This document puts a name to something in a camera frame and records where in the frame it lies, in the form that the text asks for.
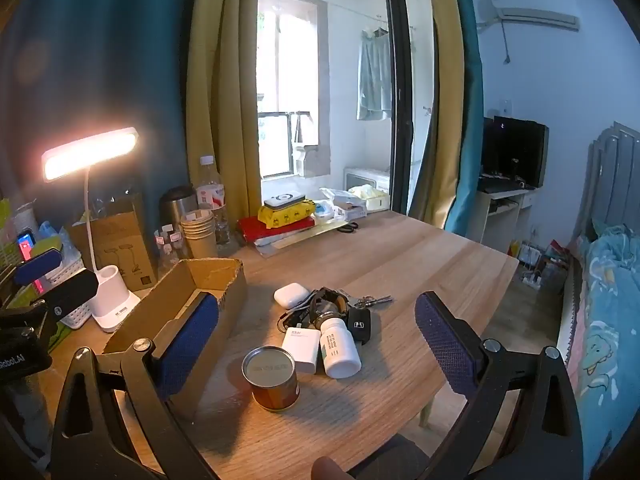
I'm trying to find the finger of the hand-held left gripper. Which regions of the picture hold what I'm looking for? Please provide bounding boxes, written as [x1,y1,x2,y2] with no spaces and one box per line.
[14,249,64,287]
[44,268,100,322]

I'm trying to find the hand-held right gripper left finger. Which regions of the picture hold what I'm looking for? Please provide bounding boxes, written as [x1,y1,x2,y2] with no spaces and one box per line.
[50,292,221,480]

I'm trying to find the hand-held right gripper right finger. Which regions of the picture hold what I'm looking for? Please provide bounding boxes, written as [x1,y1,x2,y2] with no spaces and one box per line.
[415,291,586,480]

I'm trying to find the brown cardboard box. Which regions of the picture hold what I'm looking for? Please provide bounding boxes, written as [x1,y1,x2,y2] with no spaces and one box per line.
[102,258,248,421]

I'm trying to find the metal keys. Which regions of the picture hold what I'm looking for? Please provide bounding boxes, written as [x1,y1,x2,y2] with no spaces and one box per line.
[345,292,394,311]

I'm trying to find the black car key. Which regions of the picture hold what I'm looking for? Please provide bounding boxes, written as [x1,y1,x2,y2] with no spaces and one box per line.
[347,307,373,346]

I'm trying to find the orange tin can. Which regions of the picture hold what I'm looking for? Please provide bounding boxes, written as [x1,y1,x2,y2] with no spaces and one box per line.
[242,346,300,412]

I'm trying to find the white pill bottle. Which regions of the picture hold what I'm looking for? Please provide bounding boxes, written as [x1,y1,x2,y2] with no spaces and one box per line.
[320,317,362,379]

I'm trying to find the brown strap wristwatch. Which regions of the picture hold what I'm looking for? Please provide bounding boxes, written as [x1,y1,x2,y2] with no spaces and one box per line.
[306,287,352,328]

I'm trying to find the white charger block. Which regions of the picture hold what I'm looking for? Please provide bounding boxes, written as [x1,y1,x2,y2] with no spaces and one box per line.
[281,326,322,375]

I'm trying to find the white earbuds case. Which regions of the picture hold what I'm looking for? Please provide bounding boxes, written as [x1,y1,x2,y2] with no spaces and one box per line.
[273,282,311,308]

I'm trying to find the device with red screen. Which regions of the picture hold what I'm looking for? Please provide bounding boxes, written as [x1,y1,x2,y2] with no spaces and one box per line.
[16,230,45,292]

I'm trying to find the white woven plastic basket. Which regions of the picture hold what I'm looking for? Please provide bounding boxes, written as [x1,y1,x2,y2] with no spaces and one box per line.
[40,249,94,331]

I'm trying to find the clear plastic bags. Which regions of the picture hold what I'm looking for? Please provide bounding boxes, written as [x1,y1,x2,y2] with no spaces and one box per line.
[10,200,71,261]

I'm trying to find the white desk lamp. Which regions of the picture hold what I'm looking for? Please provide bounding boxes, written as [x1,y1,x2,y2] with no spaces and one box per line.
[41,127,142,333]

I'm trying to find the brown lamp packaging box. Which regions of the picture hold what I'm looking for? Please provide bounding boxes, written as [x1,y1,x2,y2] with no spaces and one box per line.
[67,195,158,291]

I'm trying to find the glass jar with pink print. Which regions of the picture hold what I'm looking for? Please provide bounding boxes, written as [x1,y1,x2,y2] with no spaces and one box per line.
[154,227,187,269]

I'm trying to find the stack of paper cups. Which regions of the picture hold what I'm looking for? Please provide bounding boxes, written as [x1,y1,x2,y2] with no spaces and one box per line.
[180,210,219,261]

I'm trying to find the dark grey chair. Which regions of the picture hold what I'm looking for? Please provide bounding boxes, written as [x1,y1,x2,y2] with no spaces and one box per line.
[345,434,432,480]

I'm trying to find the steel thermos flask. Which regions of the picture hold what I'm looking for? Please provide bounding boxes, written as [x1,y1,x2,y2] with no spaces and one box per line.
[160,186,201,241]

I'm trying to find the red book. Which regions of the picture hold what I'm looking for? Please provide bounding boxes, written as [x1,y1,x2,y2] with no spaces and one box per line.
[237,215,316,244]

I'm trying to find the white television stand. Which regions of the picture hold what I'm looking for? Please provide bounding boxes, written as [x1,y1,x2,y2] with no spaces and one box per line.
[472,180,537,261]

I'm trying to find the clear plastic water bottle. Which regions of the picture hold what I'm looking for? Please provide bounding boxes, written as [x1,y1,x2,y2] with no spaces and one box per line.
[196,156,232,247]

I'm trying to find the yellow packet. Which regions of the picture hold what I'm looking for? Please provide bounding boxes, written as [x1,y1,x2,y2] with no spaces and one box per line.
[257,200,316,229]

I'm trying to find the blue cartoon print blanket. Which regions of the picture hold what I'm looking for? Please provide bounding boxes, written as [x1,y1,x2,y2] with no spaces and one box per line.
[572,225,640,480]

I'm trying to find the stack of papers and envelopes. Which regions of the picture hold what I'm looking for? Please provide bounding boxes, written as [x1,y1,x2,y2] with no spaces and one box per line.
[252,220,352,258]

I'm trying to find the pale yellow cloth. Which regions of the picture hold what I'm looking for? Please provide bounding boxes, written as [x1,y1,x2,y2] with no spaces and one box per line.
[348,184,389,202]

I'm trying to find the white cartons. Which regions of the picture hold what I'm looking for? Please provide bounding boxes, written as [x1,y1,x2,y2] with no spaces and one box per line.
[320,187,369,218]

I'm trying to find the white storage box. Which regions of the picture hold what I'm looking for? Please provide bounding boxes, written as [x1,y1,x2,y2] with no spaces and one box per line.
[344,166,391,211]

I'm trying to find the black television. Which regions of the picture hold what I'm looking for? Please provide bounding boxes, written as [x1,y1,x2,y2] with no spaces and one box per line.
[482,116,550,189]

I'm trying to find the teal curtain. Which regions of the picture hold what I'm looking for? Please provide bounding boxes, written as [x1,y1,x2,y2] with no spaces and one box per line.
[445,0,487,247]

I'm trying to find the grey bed headboard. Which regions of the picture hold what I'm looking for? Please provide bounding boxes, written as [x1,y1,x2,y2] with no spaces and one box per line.
[570,121,640,251]

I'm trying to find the yellow curtain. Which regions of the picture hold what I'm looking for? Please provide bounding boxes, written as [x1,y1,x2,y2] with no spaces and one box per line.
[186,0,262,242]
[407,0,464,231]

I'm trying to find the hanging pale green garment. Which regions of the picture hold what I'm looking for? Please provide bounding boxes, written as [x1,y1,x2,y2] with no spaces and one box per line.
[356,27,394,122]

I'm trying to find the white air conditioner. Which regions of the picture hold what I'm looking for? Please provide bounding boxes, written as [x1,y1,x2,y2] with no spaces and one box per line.
[477,0,581,32]

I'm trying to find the white bed frame edge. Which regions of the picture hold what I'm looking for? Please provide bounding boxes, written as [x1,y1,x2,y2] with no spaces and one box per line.
[556,260,589,362]

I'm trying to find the black sliding door frame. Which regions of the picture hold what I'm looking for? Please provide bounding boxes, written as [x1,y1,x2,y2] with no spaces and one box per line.
[382,0,417,216]

